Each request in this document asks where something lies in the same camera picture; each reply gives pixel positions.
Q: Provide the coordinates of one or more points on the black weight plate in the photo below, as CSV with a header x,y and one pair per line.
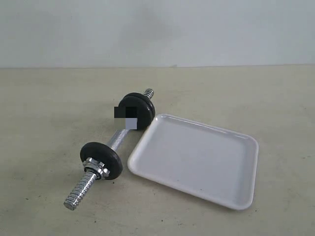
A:
x,y
103,153
147,100
136,107

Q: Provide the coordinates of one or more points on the white plastic tray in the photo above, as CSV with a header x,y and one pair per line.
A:
x,y
209,162

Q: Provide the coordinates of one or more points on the chrome star collar nut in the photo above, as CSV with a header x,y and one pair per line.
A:
x,y
96,167

